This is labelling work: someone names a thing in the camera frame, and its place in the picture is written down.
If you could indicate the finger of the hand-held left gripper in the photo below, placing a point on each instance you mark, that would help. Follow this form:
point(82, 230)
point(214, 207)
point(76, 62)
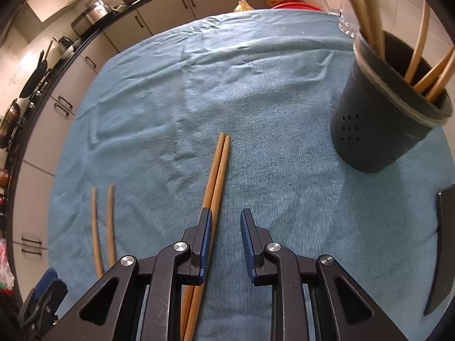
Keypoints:
point(44, 280)

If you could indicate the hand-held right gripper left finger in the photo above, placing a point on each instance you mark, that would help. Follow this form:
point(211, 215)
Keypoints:
point(205, 241)

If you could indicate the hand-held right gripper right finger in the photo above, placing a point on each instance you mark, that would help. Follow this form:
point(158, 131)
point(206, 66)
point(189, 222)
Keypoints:
point(247, 241)

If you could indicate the wooden chopstick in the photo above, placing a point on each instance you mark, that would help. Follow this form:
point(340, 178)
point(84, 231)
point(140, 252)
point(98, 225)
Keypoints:
point(221, 177)
point(95, 227)
point(419, 42)
point(371, 3)
point(213, 170)
point(110, 227)
point(440, 85)
point(435, 73)
point(355, 3)

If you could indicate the dark grey chopstick holder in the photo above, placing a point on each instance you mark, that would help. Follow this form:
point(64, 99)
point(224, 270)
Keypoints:
point(373, 124)

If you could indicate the pink plastic bag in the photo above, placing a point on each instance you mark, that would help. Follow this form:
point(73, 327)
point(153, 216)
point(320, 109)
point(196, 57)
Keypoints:
point(5, 255)

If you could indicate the blue table cloth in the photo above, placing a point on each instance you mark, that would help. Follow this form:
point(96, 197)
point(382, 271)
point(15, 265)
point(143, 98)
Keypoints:
point(266, 96)

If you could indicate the frying pan with food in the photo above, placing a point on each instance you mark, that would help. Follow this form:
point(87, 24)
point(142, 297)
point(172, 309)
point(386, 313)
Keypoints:
point(7, 120)

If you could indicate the white kitchen cabinets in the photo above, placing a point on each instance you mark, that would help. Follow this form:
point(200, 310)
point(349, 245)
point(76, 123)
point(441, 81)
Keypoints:
point(64, 88)

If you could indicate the black flat slab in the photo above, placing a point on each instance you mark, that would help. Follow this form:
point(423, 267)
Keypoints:
point(446, 238)

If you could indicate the black wok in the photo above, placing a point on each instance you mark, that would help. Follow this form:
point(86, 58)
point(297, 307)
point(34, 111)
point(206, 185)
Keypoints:
point(33, 78)

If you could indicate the glass mug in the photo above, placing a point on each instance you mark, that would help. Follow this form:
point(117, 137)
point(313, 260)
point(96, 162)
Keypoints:
point(346, 26)

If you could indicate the electric kettle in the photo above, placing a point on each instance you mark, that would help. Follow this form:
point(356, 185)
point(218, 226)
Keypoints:
point(65, 44)

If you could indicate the red plastic basin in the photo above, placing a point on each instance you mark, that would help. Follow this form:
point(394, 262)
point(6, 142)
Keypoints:
point(298, 6)

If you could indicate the silver rice cooker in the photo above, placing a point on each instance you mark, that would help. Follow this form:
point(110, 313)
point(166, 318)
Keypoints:
point(90, 16)

